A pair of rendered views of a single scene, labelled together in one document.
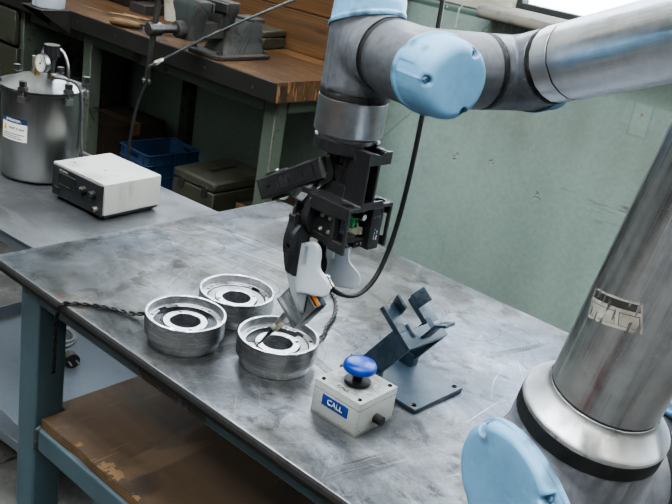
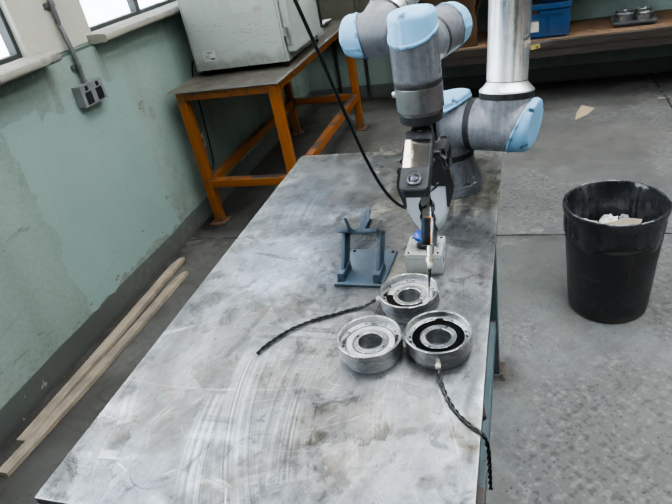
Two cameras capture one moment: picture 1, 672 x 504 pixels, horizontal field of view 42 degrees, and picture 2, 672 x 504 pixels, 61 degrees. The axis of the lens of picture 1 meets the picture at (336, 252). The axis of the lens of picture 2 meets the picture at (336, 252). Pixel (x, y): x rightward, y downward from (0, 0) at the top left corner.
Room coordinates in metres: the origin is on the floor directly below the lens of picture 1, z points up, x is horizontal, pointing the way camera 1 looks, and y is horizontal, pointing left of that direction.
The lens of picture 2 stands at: (1.34, 0.80, 1.42)
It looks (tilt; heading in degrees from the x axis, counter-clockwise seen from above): 31 degrees down; 253
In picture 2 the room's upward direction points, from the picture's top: 11 degrees counter-clockwise
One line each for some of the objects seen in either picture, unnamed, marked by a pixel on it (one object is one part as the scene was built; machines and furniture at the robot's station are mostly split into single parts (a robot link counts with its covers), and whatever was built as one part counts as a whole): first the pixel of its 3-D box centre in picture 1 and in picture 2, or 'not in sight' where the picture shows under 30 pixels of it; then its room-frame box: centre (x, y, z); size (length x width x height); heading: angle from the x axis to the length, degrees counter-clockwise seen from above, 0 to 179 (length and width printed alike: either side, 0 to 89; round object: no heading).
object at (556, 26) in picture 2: not in sight; (530, 17); (-1.41, -2.64, 0.56); 0.52 x 0.38 x 0.22; 139
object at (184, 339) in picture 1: (184, 326); (438, 340); (1.02, 0.18, 0.82); 0.10 x 0.10 x 0.04
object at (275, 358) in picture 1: (276, 348); (409, 298); (1.00, 0.05, 0.82); 0.10 x 0.10 x 0.04
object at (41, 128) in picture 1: (71, 121); not in sight; (1.84, 0.61, 0.83); 0.41 x 0.19 x 0.30; 56
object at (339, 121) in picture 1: (352, 117); (417, 98); (0.92, 0.01, 1.15); 0.08 x 0.08 x 0.05
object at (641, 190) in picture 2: not in sight; (610, 254); (-0.05, -0.51, 0.21); 0.34 x 0.34 x 0.43
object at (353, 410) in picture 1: (357, 399); (426, 252); (0.90, -0.05, 0.82); 0.08 x 0.07 x 0.05; 52
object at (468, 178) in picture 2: not in sight; (450, 167); (0.68, -0.32, 0.85); 0.15 x 0.15 x 0.10
